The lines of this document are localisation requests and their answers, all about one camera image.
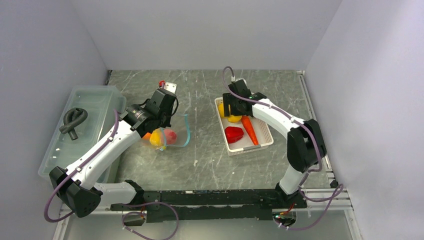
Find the pink peach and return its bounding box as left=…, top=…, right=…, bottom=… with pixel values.
left=163, top=128, right=178, bottom=145

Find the yellow lemon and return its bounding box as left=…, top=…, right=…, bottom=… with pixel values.
left=149, top=128, right=164, bottom=147
left=227, top=115, right=243, bottom=123
left=218, top=103, right=228, bottom=119

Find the white plastic basket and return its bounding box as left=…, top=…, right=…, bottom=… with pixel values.
left=214, top=97, right=274, bottom=156

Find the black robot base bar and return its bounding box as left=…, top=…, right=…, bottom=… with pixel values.
left=110, top=188, right=308, bottom=223

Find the grey corrugated hose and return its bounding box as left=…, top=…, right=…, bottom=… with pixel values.
left=59, top=107, right=89, bottom=141

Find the clear plastic storage box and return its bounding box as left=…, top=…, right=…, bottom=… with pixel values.
left=38, top=85, right=127, bottom=181

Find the orange tangerine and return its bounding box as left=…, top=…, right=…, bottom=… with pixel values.
left=142, top=132, right=152, bottom=141

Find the orange carrot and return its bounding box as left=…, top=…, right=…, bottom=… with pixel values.
left=240, top=115, right=259, bottom=146

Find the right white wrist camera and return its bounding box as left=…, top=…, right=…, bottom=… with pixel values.
left=231, top=76, right=247, bottom=84

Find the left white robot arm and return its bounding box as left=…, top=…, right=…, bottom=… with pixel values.
left=49, top=82, right=179, bottom=218

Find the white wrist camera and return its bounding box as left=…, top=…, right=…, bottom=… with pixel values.
left=231, top=76, right=247, bottom=84
left=158, top=80, right=178, bottom=95

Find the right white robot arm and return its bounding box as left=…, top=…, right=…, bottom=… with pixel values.
left=222, top=77, right=327, bottom=208

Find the red bell pepper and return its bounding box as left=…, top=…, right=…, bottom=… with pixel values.
left=224, top=126, right=244, bottom=144

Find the yellow lemon front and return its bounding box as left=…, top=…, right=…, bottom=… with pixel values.
left=149, top=128, right=164, bottom=147

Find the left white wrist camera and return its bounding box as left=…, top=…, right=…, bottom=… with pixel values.
left=158, top=80, right=178, bottom=95

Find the clear zip top bag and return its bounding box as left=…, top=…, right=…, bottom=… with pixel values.
left=140, top=113, right=191, bottom=151

